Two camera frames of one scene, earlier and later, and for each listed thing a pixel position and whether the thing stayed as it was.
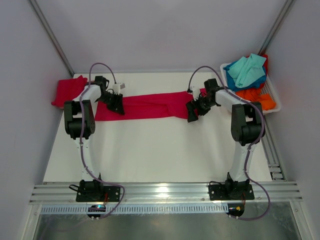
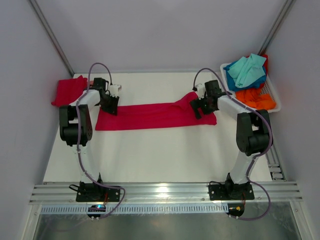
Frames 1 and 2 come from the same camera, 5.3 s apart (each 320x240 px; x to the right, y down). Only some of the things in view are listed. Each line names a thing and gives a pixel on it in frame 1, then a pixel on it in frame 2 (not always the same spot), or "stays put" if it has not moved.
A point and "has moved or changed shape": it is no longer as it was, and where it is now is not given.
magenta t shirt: [148, 107] has moved or changed shape
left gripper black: [117, 106] -> [113, 108]
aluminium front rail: [265, 193] stays put
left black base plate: [113, 194] stays put
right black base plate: [230, 192] stays put
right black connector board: [235, 209] stays put
